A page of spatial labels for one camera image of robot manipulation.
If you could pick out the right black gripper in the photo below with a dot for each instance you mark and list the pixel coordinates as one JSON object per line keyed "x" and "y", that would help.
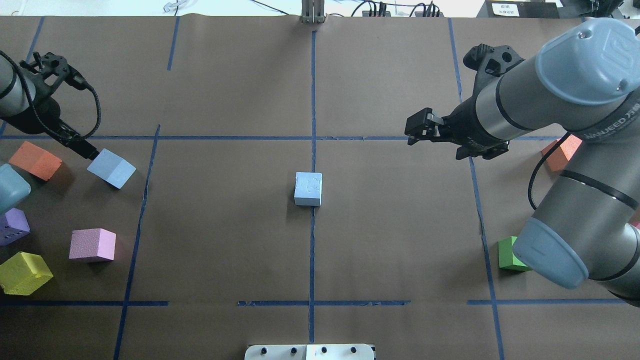
{"x": 467, "y": 124}

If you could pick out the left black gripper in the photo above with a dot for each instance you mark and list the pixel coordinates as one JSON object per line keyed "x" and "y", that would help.
{"x": 36, "y": 118}

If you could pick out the light blue foam block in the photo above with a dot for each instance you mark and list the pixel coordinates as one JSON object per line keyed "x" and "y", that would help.
{"x": 308, "y": 189}
{"x": 111, "y": 168}

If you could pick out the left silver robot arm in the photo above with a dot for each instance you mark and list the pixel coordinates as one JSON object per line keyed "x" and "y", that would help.
{"x": 27, "y": 101}

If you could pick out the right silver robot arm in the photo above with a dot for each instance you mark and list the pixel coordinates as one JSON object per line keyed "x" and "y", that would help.
{"x": 585, "y": 80}

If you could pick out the orange foam block left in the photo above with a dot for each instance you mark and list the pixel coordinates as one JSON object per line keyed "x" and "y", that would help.
{"x": 36, "y": 161}

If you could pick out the orange foam block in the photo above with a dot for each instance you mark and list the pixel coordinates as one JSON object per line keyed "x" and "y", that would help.
{"x": 560, "y": 157}
{"x": 36, "y": 161}

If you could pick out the pink foam block left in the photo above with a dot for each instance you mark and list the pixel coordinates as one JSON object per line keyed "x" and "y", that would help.
{"x": 92, "y": 245}

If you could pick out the purple foam block left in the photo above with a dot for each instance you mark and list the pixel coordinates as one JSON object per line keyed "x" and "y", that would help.
{"x": 13, "y": 226}

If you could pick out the black power strip right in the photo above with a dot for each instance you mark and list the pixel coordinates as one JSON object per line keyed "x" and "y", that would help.
{"x": 423, "y": 10}

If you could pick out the black power strip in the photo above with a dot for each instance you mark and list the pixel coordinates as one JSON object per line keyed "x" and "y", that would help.
{"x": 423, "y": 10}
{"x": 372, "y": 9}

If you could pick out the black power strip left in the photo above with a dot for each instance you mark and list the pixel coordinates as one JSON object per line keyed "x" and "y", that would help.
{"x": 372, "y": 9}

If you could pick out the black box with label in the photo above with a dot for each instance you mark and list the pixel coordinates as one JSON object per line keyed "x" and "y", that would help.
{"x": 527, "y": 9}

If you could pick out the orange foam block right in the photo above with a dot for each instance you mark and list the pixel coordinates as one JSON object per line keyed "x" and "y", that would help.
{"x": 560, "y": 157}

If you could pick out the yellow foam block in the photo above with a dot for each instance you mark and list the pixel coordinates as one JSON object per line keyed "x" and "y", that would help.
{"x": 23, "y": 274}

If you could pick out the green foam block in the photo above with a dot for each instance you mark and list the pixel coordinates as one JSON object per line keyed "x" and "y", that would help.
{"x": 507, "y": 260}

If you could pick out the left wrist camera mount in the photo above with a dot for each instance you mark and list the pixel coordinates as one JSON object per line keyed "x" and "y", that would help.
{"x": 47, "y": 72}

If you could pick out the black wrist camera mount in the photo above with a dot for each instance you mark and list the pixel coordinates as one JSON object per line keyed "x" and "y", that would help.
{"x": 490, "y": 62}

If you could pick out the aluminium frame post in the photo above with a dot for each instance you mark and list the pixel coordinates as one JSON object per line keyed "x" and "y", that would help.
{"x": 313, "y": 12}

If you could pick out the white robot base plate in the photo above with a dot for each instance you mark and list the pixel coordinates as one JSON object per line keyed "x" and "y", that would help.
{"x": 323, "y": 351}

